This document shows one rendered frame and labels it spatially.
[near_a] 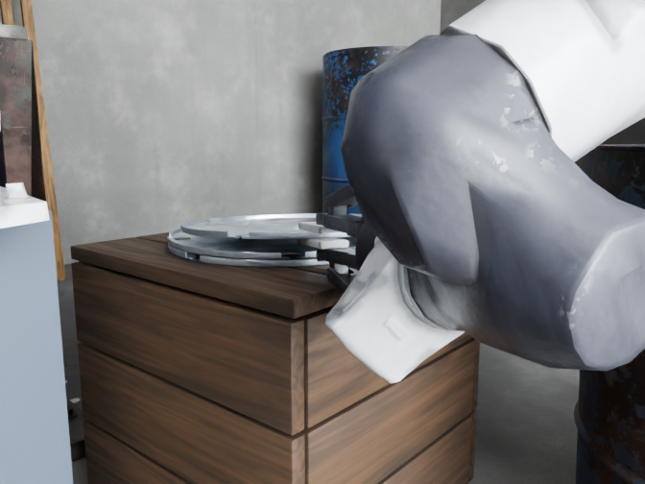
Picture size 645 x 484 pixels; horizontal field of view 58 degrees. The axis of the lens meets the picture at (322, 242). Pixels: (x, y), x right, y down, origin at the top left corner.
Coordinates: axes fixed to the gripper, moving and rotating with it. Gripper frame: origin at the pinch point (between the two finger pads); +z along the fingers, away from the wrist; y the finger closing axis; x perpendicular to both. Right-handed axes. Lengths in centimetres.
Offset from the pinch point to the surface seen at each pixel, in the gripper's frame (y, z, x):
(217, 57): 64, 217, -32
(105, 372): -17.9, 20.6, 22.0
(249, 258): -2.7, 5.1, 6.6
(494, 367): -35, 46, -57
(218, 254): -2.2, 7.0, 9.6
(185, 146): 24, 212, -15
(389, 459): -25.7, -0.2, -7.4
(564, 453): -38, 13, -45
